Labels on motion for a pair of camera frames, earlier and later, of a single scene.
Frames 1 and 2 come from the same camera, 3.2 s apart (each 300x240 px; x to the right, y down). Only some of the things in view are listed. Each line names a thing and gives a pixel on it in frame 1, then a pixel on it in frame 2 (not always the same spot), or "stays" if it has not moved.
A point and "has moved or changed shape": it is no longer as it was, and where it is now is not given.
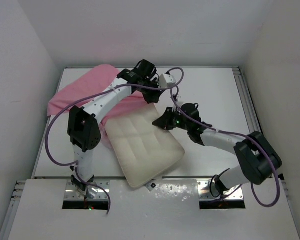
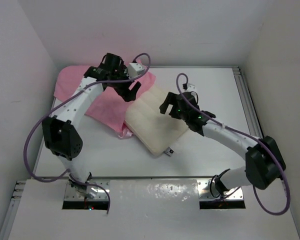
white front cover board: (164, 210) stays
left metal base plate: (103, 186) stays
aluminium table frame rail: (254, 120) stays
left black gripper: (155, 98) → (128, 95)
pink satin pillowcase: (98, 78) has moved or changed shape
